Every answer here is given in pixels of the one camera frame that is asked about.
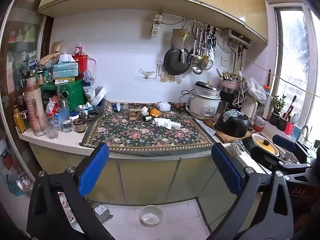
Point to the clear glass bottle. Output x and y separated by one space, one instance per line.
65 119

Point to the white round container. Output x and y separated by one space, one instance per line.
98 95

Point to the black cup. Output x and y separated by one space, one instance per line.
282 124

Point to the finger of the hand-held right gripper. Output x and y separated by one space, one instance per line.
262 155
282 140

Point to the red cup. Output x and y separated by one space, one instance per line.
288 128

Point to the black pot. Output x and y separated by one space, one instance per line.
232 127

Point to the white rice cooker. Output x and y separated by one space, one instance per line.
203 103

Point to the grey knitted cloth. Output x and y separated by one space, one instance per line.
232 114

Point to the small glass jar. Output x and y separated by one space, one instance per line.
78 126

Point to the pink basin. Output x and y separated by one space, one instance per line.
228 84

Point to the small blue cup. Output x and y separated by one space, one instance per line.
115 106

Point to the crumpled white paper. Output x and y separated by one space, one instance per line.
162 122

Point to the red bowl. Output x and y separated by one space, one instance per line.
258 125

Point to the red tin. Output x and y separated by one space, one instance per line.
80 62

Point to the white paper sheet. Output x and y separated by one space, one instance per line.
204 128

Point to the yellow oil bottle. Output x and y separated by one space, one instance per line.
18 120

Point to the floral tablecloth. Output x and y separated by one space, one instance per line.
140 136

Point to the clear drinking glass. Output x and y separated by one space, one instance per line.
51 129

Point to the orange peel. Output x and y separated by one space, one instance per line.
155 111

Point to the yellow lidded pan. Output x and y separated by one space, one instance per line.
265 143

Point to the potted plant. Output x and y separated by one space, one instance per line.
276 107

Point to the kitchen scissors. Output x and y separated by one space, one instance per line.
213 42

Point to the black wok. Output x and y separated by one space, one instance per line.
173 63

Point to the white power strip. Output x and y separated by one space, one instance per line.
156 26

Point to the grey rag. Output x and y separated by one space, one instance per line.
237 147

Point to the glass gravy boat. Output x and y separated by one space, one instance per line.
146 74

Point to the steel faucet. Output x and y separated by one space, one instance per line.
303 130

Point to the steel strainer ladle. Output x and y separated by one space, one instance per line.
195 60

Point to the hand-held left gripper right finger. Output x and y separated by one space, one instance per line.
227 167

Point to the white bowl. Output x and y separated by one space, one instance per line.
150 216

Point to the pink thermos flask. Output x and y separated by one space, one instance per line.
33 107

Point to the brown cardboard piece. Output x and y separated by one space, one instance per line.
133 114

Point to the white red plastic bag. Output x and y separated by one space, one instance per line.
63 201

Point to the white water heater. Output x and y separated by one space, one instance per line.
236 36

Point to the white foam fruit net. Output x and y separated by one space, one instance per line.
165 106

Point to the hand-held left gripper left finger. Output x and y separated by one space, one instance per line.
93 170

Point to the green metal box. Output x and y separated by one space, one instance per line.
68 92

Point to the white jug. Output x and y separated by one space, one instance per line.
250 108

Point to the yellow peeler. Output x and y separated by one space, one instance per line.
185 35

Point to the wooden cutting board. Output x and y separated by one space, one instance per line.
225 139

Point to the small white box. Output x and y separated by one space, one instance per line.
175 125

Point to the metal hanging rail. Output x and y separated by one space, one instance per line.
200 22

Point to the small white carton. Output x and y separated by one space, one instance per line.
101 210

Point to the crumpled white tissue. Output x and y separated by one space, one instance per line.
144 109

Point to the window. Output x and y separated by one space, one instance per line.
297 67

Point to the teal tissue box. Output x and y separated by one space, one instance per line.
65 70

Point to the small green bottle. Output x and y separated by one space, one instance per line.
147 118

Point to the light blue cup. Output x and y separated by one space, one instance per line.
297 131

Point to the wall socket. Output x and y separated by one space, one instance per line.
224 62

